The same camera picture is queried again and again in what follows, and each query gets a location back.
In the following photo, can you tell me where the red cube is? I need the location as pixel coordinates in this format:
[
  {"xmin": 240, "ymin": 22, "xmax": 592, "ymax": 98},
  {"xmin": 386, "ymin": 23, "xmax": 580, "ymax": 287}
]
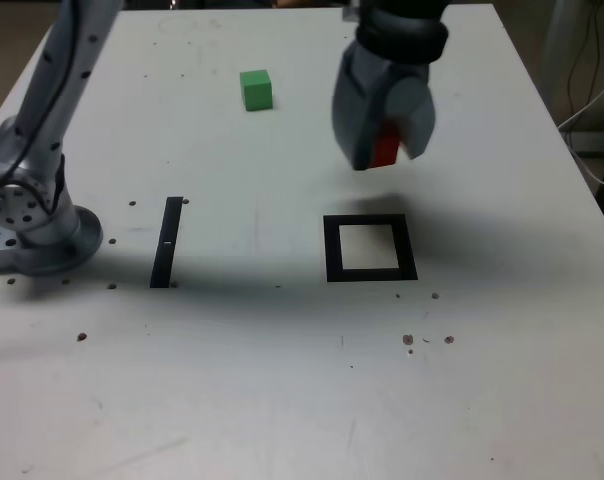
[{"xmin": 371, "ymin": 119, "xmax": 402, "ymax": 169}]

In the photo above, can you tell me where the green cube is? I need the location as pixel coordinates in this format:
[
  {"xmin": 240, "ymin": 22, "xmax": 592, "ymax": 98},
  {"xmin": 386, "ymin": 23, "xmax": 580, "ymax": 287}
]
[{"xmin": 239, "ymin": 68, "xmax": 274, "ymax": 112}]

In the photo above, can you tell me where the black tape strip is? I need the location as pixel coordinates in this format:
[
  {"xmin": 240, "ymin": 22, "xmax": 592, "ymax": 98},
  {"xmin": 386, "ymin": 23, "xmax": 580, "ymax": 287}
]
[{"xmin": 149, "ymin": 196, "xmax": 184, "ymax": 290}]

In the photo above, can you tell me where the black tape square outline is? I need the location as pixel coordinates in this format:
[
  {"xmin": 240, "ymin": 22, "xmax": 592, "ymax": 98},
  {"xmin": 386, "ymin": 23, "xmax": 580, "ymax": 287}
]
[{"xmin": 322, "ymin": 213, "xmax": 419, "ymax": 284}]

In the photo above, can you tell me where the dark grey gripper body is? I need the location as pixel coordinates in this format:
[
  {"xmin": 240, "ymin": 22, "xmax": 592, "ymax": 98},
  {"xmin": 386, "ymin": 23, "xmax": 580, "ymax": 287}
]
[{"xmin": 381, "ymin": 58, "xmax": 432, "ymax": 96}]

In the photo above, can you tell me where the white cable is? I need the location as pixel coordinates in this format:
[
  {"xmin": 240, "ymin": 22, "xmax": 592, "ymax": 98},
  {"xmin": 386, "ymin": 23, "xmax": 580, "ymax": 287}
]
[{"xmin": 556, "ymin": 69, "xmax": 604, "ymax": 190}]

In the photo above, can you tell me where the white upright post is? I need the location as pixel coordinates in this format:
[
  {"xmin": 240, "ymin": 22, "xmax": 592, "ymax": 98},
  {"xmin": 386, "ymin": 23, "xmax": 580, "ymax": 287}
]
[{"xmin": 535, "ymin": 0, "xmax": 578, "ymax": 109}]

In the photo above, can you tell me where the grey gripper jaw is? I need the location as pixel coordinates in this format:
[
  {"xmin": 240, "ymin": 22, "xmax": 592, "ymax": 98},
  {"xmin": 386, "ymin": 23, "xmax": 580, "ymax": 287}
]
[
  {"xmin": 381, "ymin": 74, "xmax": 438, "ymax": 162},
  {"xmin": 330, "ymin": 40, "xmax": 392, "ymax": 172}
]

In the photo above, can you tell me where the long grey box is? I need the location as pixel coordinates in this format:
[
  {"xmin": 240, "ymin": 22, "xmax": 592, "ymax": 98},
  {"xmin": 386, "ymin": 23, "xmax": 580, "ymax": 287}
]
[{"xmin": 564, "ymin": 130, "xmax": 604, "ymax": 155}]

